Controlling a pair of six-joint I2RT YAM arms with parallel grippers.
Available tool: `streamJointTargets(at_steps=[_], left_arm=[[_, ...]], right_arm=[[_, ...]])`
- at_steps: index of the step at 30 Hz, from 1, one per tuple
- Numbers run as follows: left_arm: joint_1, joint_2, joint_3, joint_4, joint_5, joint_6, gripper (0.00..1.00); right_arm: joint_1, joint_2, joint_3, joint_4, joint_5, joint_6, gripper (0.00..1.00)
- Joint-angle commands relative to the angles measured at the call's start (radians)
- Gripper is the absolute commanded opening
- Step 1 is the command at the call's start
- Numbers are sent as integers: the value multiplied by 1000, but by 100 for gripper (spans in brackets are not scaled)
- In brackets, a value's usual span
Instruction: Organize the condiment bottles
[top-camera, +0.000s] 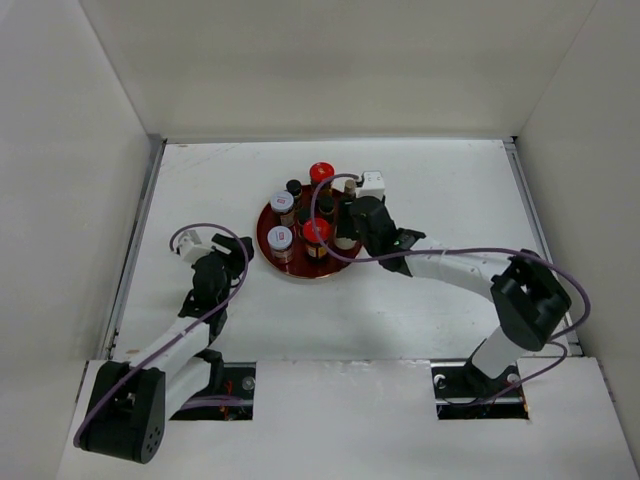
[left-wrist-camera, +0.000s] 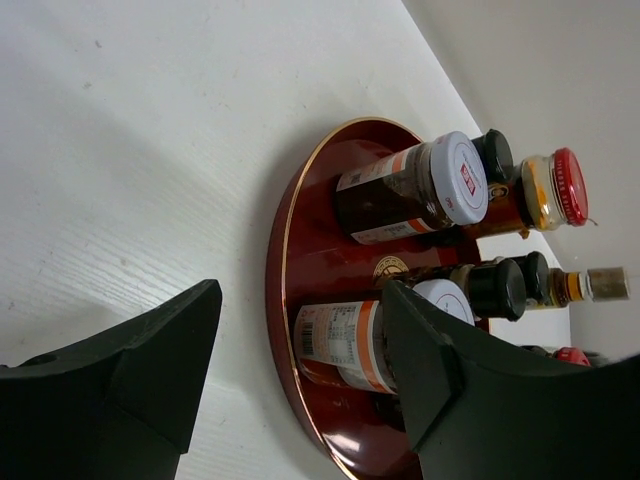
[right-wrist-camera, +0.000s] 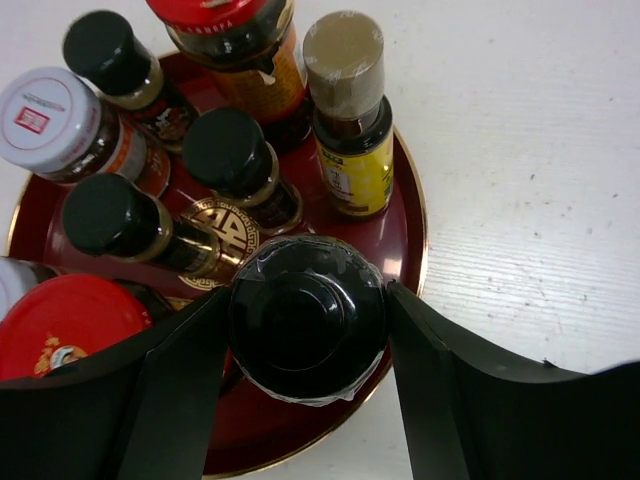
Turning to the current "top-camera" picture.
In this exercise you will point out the beige cap yellow bottle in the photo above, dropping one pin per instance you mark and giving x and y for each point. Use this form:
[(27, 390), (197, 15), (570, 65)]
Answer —
[(349, 191)]

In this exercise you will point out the black cap dark bottle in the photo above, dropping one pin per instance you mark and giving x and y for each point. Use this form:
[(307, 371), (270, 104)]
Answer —
[(345, 233)]

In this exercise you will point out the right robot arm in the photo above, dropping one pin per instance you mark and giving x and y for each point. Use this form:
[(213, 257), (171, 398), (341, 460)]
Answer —
[(529, 301)]

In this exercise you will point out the small black cap spice bottle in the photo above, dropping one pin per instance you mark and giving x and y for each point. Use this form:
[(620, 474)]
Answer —
[(295, 189)]

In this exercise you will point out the red round tray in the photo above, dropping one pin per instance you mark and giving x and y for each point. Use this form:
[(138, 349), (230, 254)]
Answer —
[(301, 264)]

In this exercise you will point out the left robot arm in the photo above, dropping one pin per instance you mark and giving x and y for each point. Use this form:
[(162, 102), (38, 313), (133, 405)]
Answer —
[(178, 374)]

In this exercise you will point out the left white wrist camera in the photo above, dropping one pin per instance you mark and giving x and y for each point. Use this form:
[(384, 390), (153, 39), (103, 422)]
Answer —
[(190, 247)]

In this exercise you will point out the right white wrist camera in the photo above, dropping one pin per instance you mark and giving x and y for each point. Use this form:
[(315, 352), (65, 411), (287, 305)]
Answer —
[(371, 184)]

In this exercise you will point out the red lid sauce jar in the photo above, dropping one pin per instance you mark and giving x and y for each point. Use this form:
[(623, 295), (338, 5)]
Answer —
[(319, 172), (314, 233)]

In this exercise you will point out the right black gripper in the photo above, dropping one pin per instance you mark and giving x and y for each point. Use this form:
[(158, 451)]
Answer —
[(351, 221)]

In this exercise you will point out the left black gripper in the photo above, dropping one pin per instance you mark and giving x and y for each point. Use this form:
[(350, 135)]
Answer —
[(236, 257)]

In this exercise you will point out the red lid sauce jar back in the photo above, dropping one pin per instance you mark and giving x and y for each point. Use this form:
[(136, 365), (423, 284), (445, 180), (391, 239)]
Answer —
[(319, 172)]

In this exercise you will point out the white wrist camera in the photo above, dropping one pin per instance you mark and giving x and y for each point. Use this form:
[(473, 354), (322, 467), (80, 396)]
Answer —
[(371, 184), (190, 247)]

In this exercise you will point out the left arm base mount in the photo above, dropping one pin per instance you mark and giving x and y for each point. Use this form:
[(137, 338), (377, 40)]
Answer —
[(229, 395)]

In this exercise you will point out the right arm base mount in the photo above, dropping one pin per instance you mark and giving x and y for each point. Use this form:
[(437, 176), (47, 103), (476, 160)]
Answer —
[(462, 392)]

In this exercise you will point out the white lid dark jar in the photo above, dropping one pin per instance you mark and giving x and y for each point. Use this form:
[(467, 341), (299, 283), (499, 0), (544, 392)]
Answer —
[(282, 204)]

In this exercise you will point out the white lid pink jar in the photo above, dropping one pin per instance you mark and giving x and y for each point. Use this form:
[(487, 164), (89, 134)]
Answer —
[(280, 240)]

